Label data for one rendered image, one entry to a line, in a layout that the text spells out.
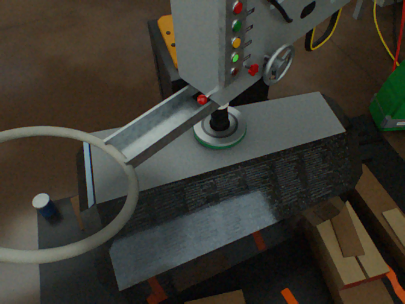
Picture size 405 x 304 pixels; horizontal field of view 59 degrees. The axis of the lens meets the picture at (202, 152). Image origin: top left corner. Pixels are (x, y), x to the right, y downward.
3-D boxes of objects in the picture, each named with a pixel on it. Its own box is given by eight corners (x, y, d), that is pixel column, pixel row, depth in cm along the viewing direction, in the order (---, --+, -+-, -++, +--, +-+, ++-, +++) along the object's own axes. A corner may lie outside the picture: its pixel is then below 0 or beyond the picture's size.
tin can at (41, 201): (53, 217, 223) (46, 207, 213) (38, 217, 224) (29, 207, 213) (58, 203, 229) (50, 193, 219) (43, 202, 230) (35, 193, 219)
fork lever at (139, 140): (243, 50, 144) (244, 40, 140) (281, 73, 135) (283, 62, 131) (99, 144, 115) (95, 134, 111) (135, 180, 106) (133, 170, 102)
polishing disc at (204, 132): (255, 134, 142) (255, 131, 141) (208, 154, 137) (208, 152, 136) (229, 100, 153) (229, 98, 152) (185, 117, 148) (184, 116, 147)
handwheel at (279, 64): (270, 60, 129) (276, 24, 117) (293, 73, 125) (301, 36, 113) (243, 81, 123) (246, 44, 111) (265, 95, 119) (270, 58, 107)
